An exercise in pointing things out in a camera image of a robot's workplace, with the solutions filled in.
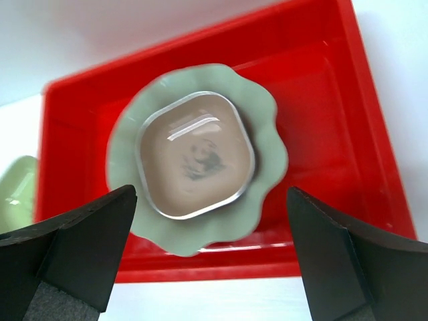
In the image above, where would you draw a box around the brown square plate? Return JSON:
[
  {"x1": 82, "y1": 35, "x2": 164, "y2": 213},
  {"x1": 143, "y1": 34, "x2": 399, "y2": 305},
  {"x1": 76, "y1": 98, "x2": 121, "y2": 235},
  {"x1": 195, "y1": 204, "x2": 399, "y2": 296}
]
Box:
[{"x1": 136, "y1": 91, "x2": 256, "y2": 220}]

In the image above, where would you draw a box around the red plastic bin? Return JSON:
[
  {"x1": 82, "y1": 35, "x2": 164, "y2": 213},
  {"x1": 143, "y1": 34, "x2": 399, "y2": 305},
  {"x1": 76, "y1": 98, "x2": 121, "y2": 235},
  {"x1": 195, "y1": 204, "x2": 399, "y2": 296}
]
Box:
[{"x1": 35, "y1": 1, "x2": 415, "y2": 283}]

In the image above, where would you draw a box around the green square plate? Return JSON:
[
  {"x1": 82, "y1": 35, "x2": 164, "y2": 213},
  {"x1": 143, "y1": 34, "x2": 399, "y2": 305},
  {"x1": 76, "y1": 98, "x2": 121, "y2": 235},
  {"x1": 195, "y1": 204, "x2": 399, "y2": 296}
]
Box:
[{"x1": 1, "y1": 155, "x2": 37, "y2": 233}]

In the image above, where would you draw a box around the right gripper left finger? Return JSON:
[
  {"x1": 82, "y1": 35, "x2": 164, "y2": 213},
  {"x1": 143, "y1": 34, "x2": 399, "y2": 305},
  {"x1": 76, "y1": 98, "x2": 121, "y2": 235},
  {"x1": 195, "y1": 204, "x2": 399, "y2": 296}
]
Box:
[{"x1": 1, "y1": 185, "x2": 137, "y2": 320}]

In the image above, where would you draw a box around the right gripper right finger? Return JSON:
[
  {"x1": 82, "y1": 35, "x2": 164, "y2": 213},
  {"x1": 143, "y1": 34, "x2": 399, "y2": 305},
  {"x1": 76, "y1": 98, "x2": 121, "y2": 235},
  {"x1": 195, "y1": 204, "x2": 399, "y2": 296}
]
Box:
[{"x1": 286, "y1": 187, "x2": 427, "y2": 320}]

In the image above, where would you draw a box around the large green scalloped bowl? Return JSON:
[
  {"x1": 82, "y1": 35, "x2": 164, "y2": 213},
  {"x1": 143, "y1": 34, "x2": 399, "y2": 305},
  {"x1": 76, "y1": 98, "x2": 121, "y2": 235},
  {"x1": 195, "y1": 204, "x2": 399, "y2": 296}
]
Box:
[{"x1": 106, "y1": 64, "x2": 288, "y2": 257}]

